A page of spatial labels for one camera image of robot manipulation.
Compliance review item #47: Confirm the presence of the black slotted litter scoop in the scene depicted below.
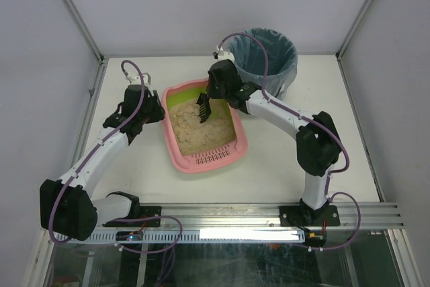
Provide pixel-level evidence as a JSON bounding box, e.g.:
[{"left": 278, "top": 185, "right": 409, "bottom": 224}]
[{"left": 196, "top": 93, "right": 212, "bottom": 123}]

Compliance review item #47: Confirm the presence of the black bin with blue liner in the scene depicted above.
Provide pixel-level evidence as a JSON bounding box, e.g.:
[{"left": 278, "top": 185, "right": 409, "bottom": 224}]
[{"left": 224, "top": 28, "right": 298, "bottom": 100}]

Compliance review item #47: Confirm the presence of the pink cat litter box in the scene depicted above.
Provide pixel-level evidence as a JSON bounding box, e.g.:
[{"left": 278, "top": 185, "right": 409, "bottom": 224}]
[{"left": 161, "top": 79, "right": 248, "bottom": 174}]

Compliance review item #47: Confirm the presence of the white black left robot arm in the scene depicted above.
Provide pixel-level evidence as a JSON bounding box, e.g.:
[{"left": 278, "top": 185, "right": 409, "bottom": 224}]
[{"left": 39, "top": 85, "right": 165, "bottom": 241}]

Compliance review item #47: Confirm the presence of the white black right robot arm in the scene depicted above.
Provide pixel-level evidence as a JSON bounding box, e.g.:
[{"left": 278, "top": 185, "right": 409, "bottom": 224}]
[{"left": 197, "top": 59, "right": 341, "bottom": 228}]

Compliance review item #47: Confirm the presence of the beige pellet cat litter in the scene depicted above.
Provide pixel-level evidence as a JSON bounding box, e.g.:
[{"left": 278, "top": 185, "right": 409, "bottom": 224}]
[{"left": 169, "top": 99, "right": 236, "bottom": 155}]

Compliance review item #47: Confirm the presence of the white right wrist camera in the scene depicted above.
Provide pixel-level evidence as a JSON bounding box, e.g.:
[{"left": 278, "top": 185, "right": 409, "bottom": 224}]
[{"left": 212, "top": 50, "right": 234, "bottom": 62}]

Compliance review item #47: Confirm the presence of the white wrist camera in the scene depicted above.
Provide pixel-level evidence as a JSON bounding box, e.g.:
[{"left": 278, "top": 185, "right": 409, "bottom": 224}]
[
  {"left": 126, "top": 73, "right": 152, "bottom": 87},
  {"left": 212, "top": 50, "right": 234, "bottom": 62}
]

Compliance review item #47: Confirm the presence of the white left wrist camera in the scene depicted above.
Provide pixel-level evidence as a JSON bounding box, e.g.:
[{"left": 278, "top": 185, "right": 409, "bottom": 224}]
[{"left": 126, "top": 73, "right": 152, "bottom": 87}]

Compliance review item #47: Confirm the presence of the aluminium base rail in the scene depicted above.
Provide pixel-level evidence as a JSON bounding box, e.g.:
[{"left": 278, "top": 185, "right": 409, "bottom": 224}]
[{"left": 43, "top": 201, "right": 404, "bottom": 233}]

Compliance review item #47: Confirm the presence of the white slotted cable duct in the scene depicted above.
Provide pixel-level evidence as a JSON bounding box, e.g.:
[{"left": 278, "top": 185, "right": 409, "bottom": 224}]
[{"left": 90, "top": 229, "right": 306, "bottom": 244}]

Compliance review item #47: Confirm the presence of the aluminium left frame post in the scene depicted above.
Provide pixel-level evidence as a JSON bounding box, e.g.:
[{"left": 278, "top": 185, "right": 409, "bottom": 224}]
[{"left": 61, "top": 0, "right": 104, "bottom": 64}]

